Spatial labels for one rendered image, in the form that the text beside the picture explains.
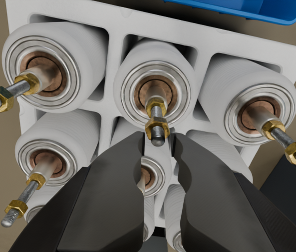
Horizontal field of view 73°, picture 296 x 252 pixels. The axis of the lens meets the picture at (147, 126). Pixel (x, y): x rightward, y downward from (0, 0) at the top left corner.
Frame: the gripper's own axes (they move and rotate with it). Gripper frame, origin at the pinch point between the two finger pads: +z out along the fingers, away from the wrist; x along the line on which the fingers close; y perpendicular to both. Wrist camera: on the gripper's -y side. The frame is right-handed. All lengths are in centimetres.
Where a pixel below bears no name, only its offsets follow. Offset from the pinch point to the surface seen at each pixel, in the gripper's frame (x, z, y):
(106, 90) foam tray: -6.8, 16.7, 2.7
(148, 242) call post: 0.9, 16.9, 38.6
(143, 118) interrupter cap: -1.2, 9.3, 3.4
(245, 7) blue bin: 17.4, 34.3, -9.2
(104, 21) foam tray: -6.5, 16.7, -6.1
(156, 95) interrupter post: 0.1, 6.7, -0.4
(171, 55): 1.5, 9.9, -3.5
